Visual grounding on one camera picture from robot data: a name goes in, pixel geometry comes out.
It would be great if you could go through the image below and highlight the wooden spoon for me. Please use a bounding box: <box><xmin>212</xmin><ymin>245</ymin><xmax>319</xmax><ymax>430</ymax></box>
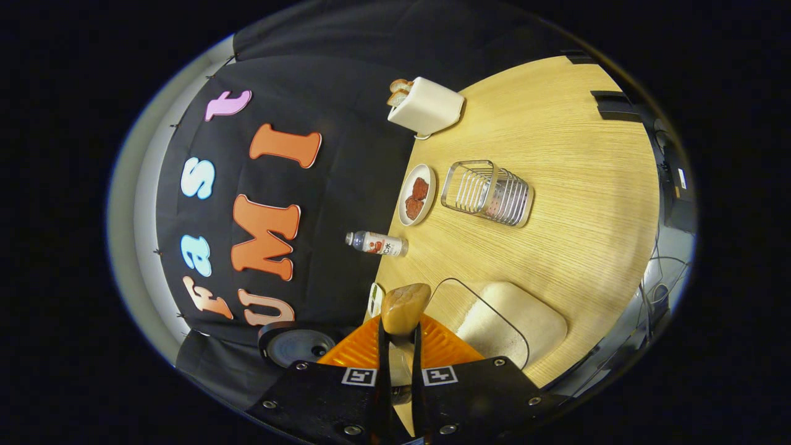
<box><xmin>381</xmin><ymin>282</ymin><xmax>432</xmax><ymax>436</ymax></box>

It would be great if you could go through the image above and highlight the clear bottle with red label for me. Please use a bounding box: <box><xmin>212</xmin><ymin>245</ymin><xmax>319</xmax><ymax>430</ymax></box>
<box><xmin>345</xmin><ymin>231</ymin><xmax>409</xmax><ymax>258</ymax></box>

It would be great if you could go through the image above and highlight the white round plate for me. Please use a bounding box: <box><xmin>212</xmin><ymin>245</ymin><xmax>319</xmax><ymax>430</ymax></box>
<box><xmin>399</xmin><ymin>164</ymin><xmax>437</xmax><ymax>227</ymax></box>

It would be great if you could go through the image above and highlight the clear cream rice container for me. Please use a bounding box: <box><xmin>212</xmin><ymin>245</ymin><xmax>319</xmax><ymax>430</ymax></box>
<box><xmin>425</xmin><ymin>278</ymin><xmax>568</xmax><ymax>373</ymax></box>

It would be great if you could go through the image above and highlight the black rice cooker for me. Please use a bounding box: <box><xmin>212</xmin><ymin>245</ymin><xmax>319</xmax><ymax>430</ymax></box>
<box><xmin>258</xmin><ymin>321</ymin><xmax>347</xmax><ymax>370</ymax></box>

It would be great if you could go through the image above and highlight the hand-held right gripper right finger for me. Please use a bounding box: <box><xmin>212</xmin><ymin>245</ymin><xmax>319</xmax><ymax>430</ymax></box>
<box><xmin>411</xmin><ymin>312</ymin><xmax>560</xmax><ymax>445</ymax></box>

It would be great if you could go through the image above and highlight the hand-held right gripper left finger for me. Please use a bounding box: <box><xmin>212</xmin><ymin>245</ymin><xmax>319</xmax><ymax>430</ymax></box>
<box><xmin>246</xmin><ymin>315</ymin><xmax>393</xmax><ymax>445</ymax></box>

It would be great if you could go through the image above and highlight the white toaster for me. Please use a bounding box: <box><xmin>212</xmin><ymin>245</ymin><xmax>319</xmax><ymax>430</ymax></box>
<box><xmin>387</xmin><ymin>77</ymin><xmax>465</xmax><ymax>138</ymax></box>

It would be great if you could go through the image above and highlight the white rice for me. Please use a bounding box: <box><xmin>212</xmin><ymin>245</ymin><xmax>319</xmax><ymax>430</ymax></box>
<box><xmin>457</xmin><ymin>302</ymin><xmax>527</xmax><ymax>367</ymax></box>

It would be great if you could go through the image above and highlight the black device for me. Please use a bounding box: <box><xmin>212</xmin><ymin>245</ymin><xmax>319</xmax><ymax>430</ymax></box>
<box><xmin>655</xmin><ymin>117</ymin><xmax>698</xmax><ymax>234</ymax></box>

